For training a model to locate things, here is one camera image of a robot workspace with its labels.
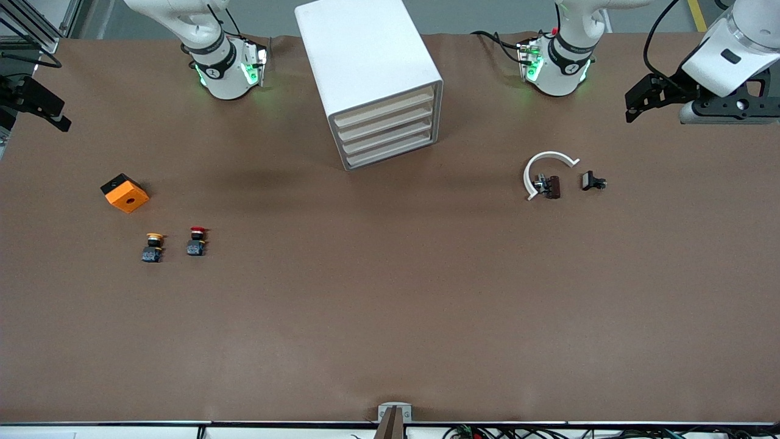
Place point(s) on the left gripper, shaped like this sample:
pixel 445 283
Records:
pixel 675 92

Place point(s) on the white cabinet drawer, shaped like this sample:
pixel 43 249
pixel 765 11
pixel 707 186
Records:
pixel 387 122
pixel 390 151
pixel 389 137
pixel 384 108

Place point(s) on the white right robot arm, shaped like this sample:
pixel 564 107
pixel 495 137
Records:
pixel 222 82

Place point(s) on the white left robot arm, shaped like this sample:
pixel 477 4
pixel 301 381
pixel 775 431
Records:
pixel 560 79

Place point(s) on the yellow push button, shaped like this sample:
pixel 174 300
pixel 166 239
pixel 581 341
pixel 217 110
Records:
pixel 153 247

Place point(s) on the red push button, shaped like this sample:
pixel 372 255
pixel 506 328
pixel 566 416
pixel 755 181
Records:
pixel 196 242

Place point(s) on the white drawer cabinet shell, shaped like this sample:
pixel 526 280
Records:
pixel 365 49

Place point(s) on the small black clip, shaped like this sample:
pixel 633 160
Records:
pixel 590 181

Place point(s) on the white curved plastic arc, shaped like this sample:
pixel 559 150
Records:
pixel 551 155

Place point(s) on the orange box with hole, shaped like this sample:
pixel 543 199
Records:
pixel 127 198

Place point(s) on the small brown component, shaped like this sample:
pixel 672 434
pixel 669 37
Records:
pixel 553 186

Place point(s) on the brown table mat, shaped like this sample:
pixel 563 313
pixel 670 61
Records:
pixel 390 305

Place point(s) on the aluminium frame profile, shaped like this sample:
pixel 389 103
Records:
pixel 36 24

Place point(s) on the grey metal bracket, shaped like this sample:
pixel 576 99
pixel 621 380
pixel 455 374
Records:
pixel 385 407

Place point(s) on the dark mounting post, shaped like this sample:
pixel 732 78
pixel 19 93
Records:
pixel 391 427

